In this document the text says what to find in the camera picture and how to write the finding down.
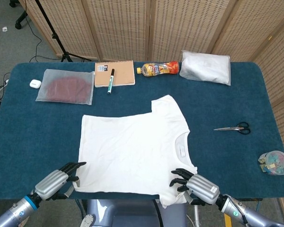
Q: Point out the black tripod stand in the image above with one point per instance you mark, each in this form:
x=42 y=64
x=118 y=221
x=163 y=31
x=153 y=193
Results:
x=54 y=35

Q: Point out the blue-grey robot torso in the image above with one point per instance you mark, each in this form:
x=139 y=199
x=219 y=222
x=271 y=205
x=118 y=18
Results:
x=132 y=212

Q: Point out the clear bag with white garment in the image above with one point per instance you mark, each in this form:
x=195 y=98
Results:
x=206 y=67

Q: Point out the frosted bag with maroon garment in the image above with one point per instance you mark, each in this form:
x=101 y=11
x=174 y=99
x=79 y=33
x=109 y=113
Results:
x=64 y=87

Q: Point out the brown kraft spiral notebook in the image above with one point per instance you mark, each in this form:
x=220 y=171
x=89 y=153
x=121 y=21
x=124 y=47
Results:
x=123 y=73

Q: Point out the white earbuds case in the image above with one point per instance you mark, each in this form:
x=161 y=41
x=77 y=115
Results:
x=35 y=84

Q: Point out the white metal table leg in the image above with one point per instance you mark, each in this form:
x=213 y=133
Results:
x=197 y=216

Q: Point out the black office chair base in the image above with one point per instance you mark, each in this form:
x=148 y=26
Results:
x=21 y=20

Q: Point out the white t-shirt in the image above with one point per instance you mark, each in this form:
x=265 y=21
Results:
x=132 y=146

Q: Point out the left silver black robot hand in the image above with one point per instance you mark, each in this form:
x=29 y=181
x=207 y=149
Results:
x=49 y=183

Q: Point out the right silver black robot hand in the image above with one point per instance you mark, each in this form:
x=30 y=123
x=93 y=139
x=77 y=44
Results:
x=201 y=186

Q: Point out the clear cup of coloured clips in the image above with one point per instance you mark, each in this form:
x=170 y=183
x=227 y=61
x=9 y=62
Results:
x=275 y=163

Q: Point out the yellow floor tape strip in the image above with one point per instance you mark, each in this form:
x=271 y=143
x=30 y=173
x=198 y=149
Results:
x=228 y=221

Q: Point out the orange drink plastic bottle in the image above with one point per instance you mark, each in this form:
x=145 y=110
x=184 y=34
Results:
x=158 y=68

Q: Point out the white paper scrap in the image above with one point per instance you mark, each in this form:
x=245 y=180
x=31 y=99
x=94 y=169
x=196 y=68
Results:
x=4 y=29

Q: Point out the green marker pen black cap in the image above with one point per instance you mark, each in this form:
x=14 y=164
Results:
x=110 y=81

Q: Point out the blue felt table cloth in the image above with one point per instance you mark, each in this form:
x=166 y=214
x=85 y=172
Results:
x=38 y=142

